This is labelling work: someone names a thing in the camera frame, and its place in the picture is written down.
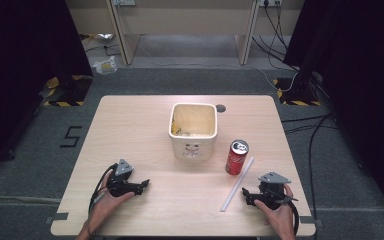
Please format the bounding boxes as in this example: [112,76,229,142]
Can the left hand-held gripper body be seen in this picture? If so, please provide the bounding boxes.
[106,158,145,198]

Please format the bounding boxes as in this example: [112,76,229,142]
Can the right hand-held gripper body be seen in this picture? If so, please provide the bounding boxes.
[252,171,299,211]

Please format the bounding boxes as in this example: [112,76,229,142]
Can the white drinking straw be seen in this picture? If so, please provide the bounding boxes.
[219,156,255,213]

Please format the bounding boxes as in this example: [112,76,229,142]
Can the red drink can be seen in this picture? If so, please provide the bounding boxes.
[224,139,250,176]

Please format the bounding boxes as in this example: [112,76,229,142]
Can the cream square bin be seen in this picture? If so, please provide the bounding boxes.
[168,102,219,162]

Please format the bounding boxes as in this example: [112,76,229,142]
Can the person's right hand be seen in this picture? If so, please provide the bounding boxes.
[253,183,297,237]

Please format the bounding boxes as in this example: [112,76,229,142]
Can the person's left hand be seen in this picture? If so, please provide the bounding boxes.
[87,170,136,232]

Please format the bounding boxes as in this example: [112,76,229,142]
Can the black yellow striped stand base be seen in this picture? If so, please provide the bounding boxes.
[42,74,94,108]
[272,77,323,107]

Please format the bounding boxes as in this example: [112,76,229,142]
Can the crumpled clear plastic bag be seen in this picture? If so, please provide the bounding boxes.
[92,55,119,76]

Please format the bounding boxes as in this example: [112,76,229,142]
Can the crumpled silver foil wrapper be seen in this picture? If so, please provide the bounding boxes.
[94,32,115,43]

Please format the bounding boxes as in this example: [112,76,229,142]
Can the black curtain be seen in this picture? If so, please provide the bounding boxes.
[282,0,384,229]
[0,0,94,179]

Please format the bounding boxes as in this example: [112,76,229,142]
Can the light wooden desk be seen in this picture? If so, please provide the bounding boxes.
[105,0,260,66]

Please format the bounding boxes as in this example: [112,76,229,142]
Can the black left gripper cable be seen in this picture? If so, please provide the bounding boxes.
[88,162,119,214]

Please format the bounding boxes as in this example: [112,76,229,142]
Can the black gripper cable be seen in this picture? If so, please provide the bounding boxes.
[88,162,119,214]
[289,200,301,236]

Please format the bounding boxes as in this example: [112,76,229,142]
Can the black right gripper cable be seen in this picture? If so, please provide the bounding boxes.
[289,200,301,236]

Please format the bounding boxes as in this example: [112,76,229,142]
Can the thin black floor cable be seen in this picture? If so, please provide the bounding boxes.
[84,42,122,57]

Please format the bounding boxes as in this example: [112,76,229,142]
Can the black wall cables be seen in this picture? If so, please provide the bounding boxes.
[251,3,299,72]

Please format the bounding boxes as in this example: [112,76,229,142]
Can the white wall power socket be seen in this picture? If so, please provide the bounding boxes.
[257,0,283,8]

